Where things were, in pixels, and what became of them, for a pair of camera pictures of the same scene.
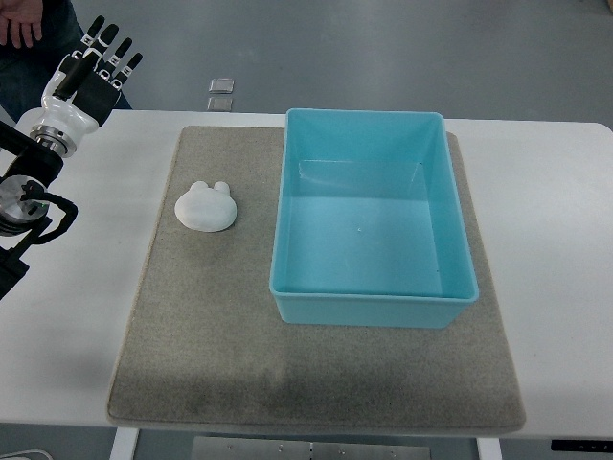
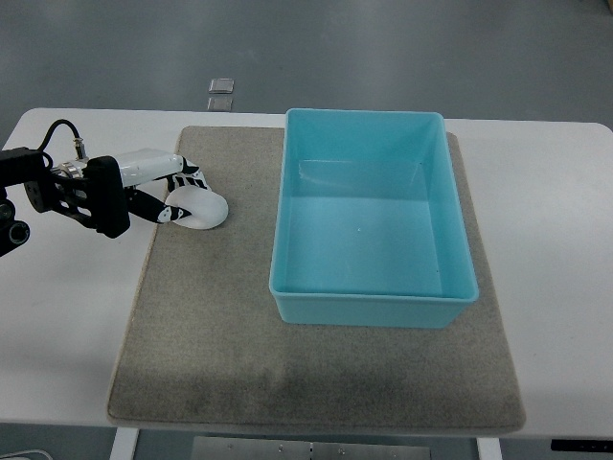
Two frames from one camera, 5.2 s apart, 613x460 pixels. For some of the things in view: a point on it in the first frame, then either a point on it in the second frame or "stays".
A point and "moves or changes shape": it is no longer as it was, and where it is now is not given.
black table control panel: [591, 446] stays
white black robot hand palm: [94, 100] -> [106, 177]
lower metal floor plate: [219, 103] stays
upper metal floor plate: [221, 85] stays
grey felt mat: [203, 344] stays
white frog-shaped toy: [206, 209] moves or changes shape
